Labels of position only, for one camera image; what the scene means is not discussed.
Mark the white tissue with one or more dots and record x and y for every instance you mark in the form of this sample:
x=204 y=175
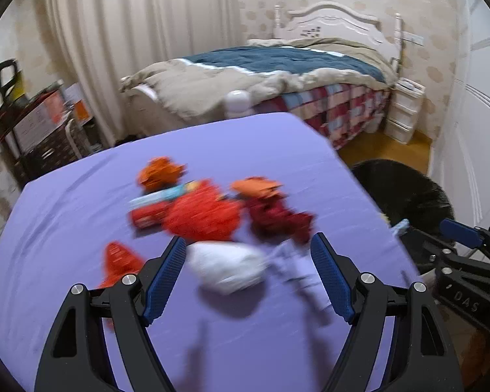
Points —
x=224 y=265

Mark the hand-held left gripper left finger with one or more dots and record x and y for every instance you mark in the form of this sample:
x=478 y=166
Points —
x=167 y=277

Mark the cardboard box with orange label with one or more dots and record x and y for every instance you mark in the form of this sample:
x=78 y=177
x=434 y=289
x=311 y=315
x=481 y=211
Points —
x=36 y=120

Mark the white wall socket strip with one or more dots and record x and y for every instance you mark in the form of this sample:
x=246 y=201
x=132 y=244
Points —
x=413 y=39

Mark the white plastic drawer unit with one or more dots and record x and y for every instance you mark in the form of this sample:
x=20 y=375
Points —
x=402 y=114

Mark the black trash bin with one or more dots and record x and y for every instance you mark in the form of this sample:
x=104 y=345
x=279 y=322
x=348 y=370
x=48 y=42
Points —
x=400 y=192

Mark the white pleated curtain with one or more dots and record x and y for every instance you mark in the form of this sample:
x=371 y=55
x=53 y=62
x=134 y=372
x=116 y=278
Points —
x=147 y=28

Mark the white metal frame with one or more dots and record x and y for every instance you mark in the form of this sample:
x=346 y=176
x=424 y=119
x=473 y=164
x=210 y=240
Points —
x=70 y=134

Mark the purple tablecloth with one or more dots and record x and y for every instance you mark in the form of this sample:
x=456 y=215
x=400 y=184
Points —
x=85 y=196

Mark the white flat box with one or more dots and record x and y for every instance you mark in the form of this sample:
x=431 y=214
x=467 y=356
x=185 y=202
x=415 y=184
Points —
x=410 y=85

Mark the red-orange flat wrapper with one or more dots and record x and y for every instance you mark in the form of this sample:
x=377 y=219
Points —
x=118 y=259

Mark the dark red wrapper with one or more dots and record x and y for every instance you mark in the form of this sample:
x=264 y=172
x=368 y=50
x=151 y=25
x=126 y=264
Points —
x=273 y=216

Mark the plaid bed sheet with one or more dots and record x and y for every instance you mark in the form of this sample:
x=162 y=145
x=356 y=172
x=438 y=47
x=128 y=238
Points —
x=330 y=106

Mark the orange-red foam net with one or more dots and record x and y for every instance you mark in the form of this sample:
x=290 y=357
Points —
x=204 y=212

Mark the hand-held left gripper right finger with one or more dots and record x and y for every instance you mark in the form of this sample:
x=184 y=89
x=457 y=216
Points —
x=330 y=277

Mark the bed with quilt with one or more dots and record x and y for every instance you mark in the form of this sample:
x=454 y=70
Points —
x=269 y=59

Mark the white wardrobe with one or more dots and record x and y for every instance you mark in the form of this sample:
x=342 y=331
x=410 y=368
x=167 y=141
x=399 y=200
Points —
x=473 y=110

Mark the red bottle with black cap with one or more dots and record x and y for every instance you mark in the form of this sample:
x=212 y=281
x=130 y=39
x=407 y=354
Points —
x=147 y=218

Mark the small white and orange box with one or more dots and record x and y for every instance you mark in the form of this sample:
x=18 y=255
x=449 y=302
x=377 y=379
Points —
x=79 y=104

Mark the orange crumpled wrapper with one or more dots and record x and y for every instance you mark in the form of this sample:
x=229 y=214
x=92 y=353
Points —
x=257 y=188
x=161 y=171

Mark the clear plastic wrapper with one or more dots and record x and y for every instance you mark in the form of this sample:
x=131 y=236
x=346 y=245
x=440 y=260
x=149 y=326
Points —
x=298 y=269

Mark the white rounded post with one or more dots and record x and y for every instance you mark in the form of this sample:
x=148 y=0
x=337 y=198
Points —
x=237 y=104

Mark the teal flat packet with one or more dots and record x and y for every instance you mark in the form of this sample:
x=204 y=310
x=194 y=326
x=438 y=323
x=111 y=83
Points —
x=163 y=195

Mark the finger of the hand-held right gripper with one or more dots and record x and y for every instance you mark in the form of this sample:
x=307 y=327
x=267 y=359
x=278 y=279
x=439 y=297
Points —
x=459 y=232
x=428 y=253

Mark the white wooden bed frame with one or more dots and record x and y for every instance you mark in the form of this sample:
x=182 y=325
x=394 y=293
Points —
x=330 y=20

